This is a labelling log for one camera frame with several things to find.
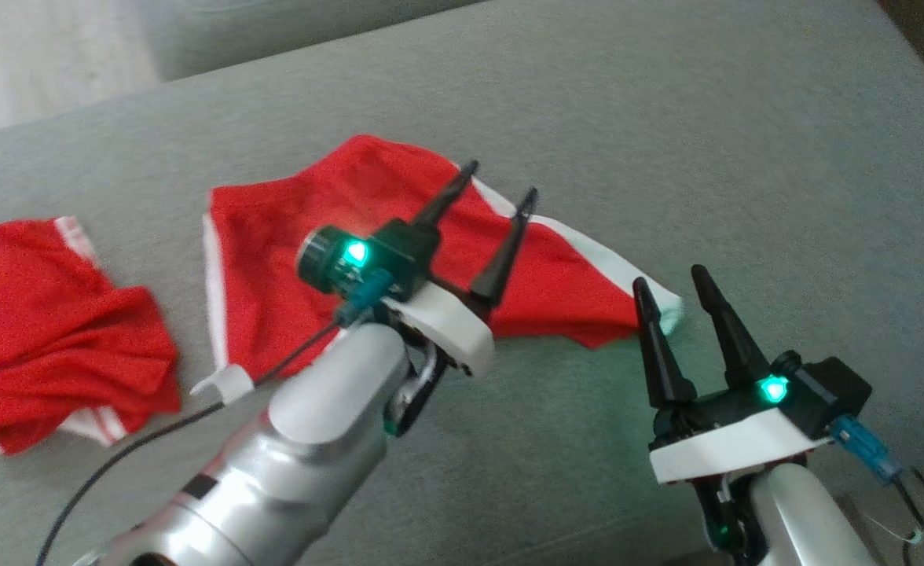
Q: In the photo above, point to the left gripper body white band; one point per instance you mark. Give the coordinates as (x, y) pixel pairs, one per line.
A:
(454, 330)

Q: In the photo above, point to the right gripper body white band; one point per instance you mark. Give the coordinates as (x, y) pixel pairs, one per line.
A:
(721, 452)

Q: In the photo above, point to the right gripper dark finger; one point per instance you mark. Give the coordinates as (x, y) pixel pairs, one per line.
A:
(733, 342)
(662, 354)

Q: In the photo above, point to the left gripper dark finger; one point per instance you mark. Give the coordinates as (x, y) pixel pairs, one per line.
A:
(448, 200)
(505, 251)

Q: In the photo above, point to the red shorts white trim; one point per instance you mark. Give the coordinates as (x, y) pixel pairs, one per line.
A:
(289, 259)

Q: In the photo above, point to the red basketball jersey white sleeves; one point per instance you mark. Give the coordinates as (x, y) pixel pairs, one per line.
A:
(38, 330)

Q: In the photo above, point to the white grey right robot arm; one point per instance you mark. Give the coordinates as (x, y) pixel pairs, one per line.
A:
(808, 519)

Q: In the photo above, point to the grey fabric sofa seat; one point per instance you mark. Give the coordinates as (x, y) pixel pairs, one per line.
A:
(666, 157)

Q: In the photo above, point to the grey sofa bolster cushion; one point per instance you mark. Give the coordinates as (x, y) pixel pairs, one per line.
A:
(273, 31)

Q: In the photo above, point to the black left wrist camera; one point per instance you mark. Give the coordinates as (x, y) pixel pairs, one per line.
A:
(395, 248)

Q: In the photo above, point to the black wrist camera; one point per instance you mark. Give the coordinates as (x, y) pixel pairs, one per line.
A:
(395, 248)
(831, 389)

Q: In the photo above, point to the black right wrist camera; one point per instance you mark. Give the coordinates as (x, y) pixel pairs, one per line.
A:
(831, 389)

